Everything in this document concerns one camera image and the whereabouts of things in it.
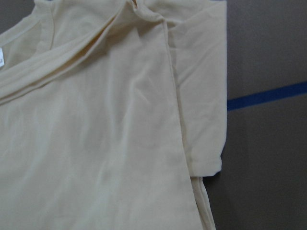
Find cream long-sleeve graphic shirt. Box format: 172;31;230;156
0;0;227;230

